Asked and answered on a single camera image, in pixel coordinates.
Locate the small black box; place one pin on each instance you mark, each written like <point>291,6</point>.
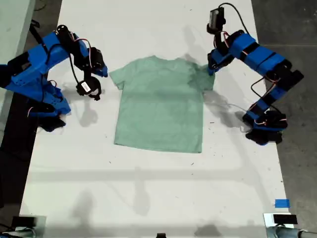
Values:
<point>284,219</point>
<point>23,221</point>

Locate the pale side table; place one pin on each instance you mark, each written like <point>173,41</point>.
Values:
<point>12,24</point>

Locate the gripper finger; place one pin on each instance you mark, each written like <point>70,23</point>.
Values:
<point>102,70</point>
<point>211,71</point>

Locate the blue tape strip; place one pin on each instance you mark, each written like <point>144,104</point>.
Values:
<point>282,203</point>

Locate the black camera box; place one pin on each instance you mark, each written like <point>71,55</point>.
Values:
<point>215,17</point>
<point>84,87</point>

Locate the black stand leg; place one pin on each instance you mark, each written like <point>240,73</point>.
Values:
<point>36,31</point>

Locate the pale green T-shirt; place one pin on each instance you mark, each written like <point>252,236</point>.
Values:
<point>158,106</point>

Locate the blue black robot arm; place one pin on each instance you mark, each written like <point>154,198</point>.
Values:
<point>260,57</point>
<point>29,64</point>

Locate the black camera stalk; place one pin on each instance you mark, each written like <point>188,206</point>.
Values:
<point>213,30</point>
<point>97,84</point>

